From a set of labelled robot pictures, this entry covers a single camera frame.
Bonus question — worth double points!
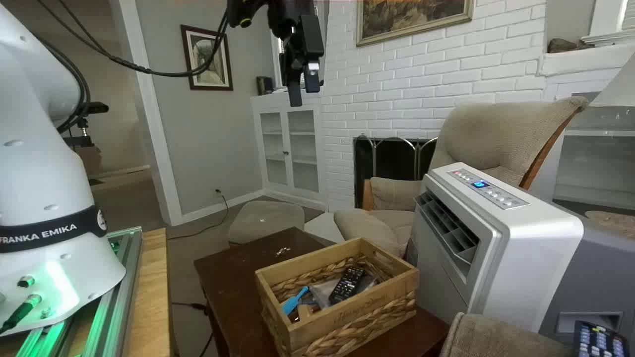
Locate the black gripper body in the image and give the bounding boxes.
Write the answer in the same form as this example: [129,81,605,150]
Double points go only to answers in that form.
[266,0,326,65]

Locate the black Sony remote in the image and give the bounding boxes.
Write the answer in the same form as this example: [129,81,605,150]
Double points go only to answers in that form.
[328,263,379,307]

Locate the clear plastic bag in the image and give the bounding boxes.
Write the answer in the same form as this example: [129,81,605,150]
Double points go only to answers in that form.
[306,275,346,309]

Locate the black remote blue buttons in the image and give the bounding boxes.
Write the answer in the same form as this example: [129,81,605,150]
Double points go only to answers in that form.
[572,319,631,357]

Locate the white glass-door cabinet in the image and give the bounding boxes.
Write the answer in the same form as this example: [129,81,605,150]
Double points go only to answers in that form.
[552,91,635,214]
[250,87,330,206]

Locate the small dark framed picture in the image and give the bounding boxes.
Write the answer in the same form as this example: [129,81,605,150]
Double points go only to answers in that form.
[179,23,234,93]

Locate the brass black fireplace screen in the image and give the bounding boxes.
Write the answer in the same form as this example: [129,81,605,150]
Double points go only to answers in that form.
[351,135,441,210]

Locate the large framed painting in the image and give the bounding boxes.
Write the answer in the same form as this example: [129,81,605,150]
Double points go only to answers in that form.
[355,0,477,47]

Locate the clear glass round table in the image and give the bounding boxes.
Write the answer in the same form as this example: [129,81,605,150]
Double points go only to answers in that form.
[226,196,308,248]

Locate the beige rocking armchair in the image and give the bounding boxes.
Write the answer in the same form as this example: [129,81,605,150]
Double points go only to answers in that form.
[334,97,592,259]

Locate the dark wooden side table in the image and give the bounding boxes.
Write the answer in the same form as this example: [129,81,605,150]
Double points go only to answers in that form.
[193,226,453,357]

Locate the wooden crate box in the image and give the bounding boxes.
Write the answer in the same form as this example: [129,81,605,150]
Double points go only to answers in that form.
[254,236,421,357]

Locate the light wooden workbench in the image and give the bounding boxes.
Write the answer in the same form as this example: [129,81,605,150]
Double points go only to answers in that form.
[121,226,173,357]

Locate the white portable air conditioner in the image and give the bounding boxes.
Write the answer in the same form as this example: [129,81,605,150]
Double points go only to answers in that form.
[403,160,586,335]

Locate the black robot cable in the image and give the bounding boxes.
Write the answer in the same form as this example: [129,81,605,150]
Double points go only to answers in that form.
[36,0,234,79]
[40,37,94,135]

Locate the black camera on stand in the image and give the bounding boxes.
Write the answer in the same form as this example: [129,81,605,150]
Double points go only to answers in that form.
[62,97,111,140]

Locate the aluminium rail mounting frame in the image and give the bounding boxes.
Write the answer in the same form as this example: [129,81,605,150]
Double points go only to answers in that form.
[0,224,145,357]

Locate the white window frame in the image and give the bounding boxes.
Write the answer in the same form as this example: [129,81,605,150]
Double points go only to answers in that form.
[586,0,635,39]

